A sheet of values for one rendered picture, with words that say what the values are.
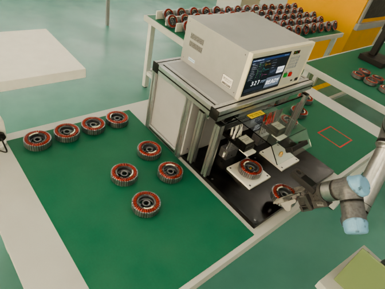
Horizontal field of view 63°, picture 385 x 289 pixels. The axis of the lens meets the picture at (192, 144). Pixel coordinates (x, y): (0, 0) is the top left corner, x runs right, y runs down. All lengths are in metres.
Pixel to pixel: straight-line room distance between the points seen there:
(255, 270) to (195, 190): 0.93
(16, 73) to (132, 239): 0.66
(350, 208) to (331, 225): 1.50
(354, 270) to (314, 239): 1.24
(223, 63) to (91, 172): 0.71
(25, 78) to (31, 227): 0.50
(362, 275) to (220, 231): 0.50
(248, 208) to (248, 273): 0.83
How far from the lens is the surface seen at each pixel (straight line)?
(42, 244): 1.20
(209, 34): 1.38
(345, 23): 4.98
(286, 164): 1.65
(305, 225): 2.56
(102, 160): 1.45
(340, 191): 1.21
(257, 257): 2.22
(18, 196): 1.35
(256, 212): 1.37
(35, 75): 1.11
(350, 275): 1.31
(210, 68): 1.40
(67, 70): 1.14
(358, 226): 1.18
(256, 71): 1.31
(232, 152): 1.54
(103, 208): 1.27
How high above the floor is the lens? 1.74
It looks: 38 degrees down
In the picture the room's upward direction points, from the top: 14 degrees clockwise
